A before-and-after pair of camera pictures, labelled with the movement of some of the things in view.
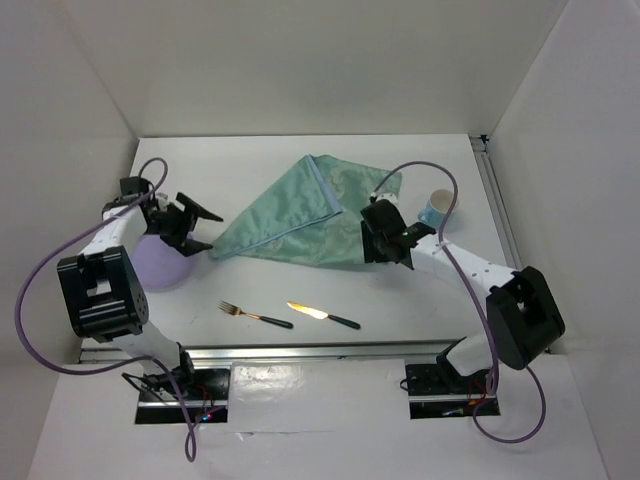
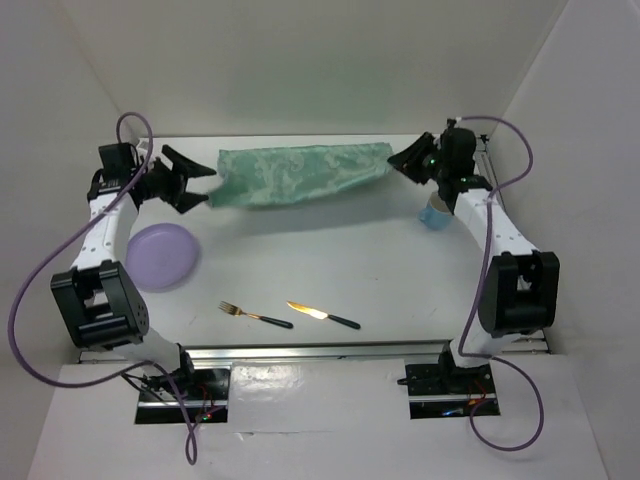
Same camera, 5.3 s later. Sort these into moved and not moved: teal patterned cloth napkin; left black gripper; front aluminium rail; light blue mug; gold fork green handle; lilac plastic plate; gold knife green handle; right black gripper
Moved: right black gripper; teal patterned cloth napkin; left black gripper
Not moved: front aluminium rail; lilac plastic plate; gold knife green handle; light blue mug; gold fork green handle
